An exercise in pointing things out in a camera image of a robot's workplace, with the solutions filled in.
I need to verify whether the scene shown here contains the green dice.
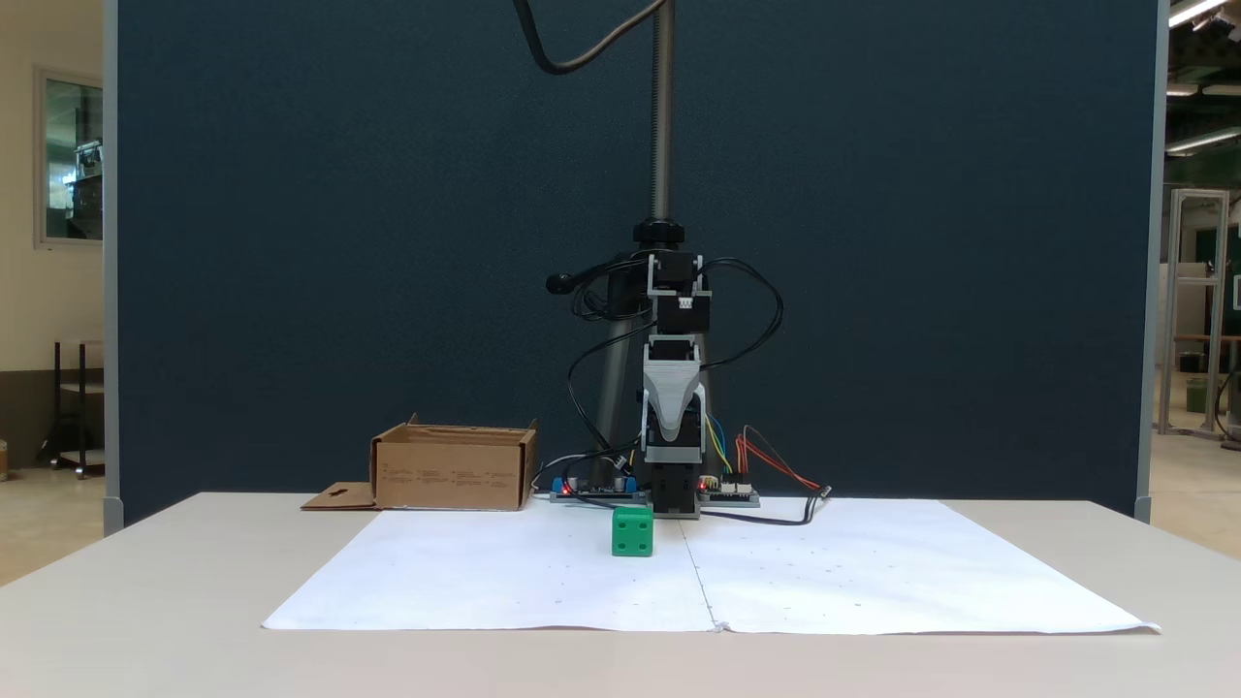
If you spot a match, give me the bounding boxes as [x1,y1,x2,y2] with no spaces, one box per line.
[611,505,655,558]

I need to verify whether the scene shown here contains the blue circuit board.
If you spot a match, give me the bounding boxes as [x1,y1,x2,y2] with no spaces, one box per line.
[549,472,651,508]

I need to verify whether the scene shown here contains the brown cardboard box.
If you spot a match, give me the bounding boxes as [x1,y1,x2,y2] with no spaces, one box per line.
[301,414,539,513]

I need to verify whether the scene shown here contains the white paper sheet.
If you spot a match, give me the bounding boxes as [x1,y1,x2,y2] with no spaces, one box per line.
[677,497,1162,637]
[262,504,720,634]

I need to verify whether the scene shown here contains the dark blue partition panel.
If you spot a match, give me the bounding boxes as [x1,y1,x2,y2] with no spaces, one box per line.
[104,0,1169,529]

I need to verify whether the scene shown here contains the ceiling strip light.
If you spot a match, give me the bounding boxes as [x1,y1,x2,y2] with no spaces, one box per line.
[1165,125,1241,157]
[1167,0,1234,29]

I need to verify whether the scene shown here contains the black metal shelf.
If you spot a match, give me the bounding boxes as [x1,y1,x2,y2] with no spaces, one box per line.
[39,338,106,481]

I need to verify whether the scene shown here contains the yellow jumper wire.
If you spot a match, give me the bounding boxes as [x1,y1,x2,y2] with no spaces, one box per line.
[705,414,735,477]

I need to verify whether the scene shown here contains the circuit board with coloured wires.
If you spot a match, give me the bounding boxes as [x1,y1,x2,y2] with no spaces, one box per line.
[698,475,762,509]

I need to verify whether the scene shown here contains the black servo cable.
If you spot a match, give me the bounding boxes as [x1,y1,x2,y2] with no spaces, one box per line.
[700,256,785,372]
[565,254,652,468]

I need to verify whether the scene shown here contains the orange red jumper wire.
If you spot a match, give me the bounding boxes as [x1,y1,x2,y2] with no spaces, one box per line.
[734,425,825,492]

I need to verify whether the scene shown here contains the black power cable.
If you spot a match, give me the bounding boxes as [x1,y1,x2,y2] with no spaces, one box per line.
[696,484,835,527]

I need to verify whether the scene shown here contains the metal camera stand pole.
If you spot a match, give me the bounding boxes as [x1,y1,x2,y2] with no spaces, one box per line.
[546,0,714,476]

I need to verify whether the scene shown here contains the black camera cable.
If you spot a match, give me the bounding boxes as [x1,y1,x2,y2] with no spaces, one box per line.
[512,0,672,77]

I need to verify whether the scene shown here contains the aluminium profile frame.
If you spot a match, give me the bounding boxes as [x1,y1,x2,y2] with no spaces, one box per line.
[1158,188,1234,440]

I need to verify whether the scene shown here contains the framed wall window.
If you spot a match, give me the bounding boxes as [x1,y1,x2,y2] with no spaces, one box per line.
[34,66,106,251]

